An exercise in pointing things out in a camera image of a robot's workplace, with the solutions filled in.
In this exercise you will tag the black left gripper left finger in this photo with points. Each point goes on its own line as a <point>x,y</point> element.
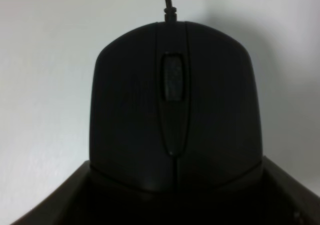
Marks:
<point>72,203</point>

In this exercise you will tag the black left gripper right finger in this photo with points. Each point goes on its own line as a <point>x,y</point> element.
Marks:
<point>278,199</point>

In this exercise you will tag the black wired computer mouse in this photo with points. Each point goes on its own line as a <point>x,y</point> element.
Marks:
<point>174,107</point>

